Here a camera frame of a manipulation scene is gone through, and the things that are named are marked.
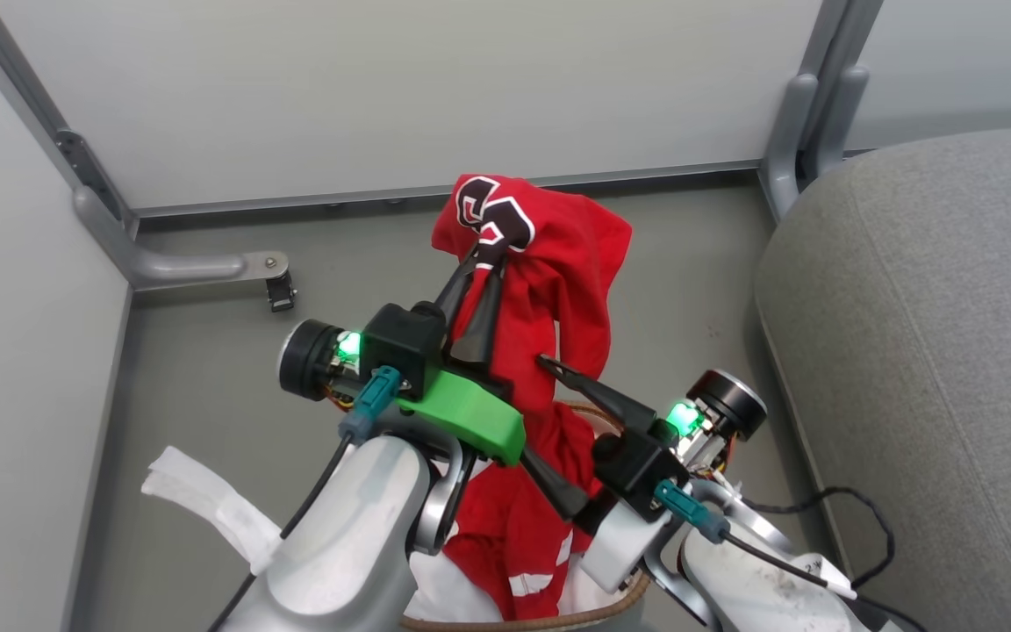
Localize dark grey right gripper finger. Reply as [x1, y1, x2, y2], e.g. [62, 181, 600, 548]
[520, 449, 600, 529]

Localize grey fabric sofa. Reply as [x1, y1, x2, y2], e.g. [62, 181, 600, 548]
[754, 125, 1011, 632]

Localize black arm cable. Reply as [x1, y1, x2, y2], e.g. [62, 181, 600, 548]
[205, 366, 404, 632]
[653, 480, 859, 601]

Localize black floor cable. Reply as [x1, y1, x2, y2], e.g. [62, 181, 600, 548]
[738, 485, 934, 632]

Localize grey slanted partition post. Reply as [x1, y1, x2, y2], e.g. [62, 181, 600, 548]
[0, 0, 140, 240]

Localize brown woven laundry basket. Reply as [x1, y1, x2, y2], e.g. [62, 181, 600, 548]
[398, 399, 652, 632]

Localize white cable label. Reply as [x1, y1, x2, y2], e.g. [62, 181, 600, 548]
[795, 551, 859, 601]

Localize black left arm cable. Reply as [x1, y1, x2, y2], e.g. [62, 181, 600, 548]
[205, 366, 404, 632]

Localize red sports shirt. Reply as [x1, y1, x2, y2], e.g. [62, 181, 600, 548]
[431, 174, 635, 621]

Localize white fabric strap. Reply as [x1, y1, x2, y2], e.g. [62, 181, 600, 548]
[141, 445, 284, 577]

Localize grey partition base rail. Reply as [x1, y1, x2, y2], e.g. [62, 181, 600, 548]
[132, 160, 766, 222]

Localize grey partition foot with caster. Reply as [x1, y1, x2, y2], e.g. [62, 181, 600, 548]
[72, 184, 298, 314]

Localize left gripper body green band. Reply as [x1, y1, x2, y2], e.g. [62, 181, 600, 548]
[277, 318, 527, 466]

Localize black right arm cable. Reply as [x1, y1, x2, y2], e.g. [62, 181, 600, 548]
[653, 480, 859, 601]

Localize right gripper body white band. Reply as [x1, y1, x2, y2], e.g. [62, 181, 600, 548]
[579, 369, 769, 594]

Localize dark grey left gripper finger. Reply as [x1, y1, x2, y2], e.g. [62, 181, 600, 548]
[448, 260, 508, 371]
[538, 354, 658, 436]
[432, 250, 482, 341]

